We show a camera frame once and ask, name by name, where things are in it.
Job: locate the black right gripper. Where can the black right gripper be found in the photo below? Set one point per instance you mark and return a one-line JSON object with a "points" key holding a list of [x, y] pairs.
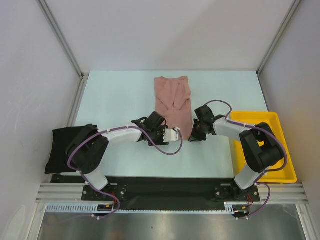
{"points": [[195, 137]]}

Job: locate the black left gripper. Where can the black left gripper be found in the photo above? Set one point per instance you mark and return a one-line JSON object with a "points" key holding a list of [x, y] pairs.
{"points": [[160, 142]]}

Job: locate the pink t shirt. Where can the pink t shirt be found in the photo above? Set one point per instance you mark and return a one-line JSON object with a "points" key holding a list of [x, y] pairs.
{"points": [[173, 102]]}

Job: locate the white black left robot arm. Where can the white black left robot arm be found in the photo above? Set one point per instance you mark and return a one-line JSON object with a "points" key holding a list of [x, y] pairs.
{"points": [[99, 143]]}

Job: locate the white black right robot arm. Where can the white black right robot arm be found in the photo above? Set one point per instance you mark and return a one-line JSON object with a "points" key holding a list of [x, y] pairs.
{"points": [[263, 152]]}

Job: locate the folded black t shirt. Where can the folded black t shirt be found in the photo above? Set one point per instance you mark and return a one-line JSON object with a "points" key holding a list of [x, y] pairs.
{"points": [[65, 141]]}

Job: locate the yellow plastic tray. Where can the yellow plastic tray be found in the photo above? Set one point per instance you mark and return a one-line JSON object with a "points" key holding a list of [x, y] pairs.
{"points": [[284, 176]]}

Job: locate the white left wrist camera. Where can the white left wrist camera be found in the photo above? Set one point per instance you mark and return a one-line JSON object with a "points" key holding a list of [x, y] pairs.
{"points": [[171, 135]]}

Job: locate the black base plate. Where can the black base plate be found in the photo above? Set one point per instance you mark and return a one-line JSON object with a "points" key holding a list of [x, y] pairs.
{"points": [[172, 191]]}

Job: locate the aluminium frame rail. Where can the aluminium frame rail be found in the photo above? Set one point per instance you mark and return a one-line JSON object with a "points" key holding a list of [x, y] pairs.
{"points": [[72, 193]]}

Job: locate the white slotted cable duct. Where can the white slotted cable duct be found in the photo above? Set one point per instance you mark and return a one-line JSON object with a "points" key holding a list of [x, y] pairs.
{"points": [[145, 208]]}

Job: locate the left aluminium corner post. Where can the left aluminium corner post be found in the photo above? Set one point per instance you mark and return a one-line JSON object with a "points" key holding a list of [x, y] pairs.
{"points": [[54, 25]]}

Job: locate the aluminium corner post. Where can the aluminium corner post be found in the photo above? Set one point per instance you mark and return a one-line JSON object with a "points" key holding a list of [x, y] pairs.
{"points": [[54, 25], [279, 34]]}

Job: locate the right aluminium corner post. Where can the right aluminium corner post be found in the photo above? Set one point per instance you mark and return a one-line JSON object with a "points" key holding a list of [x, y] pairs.
{"points": [[279, 34]]}

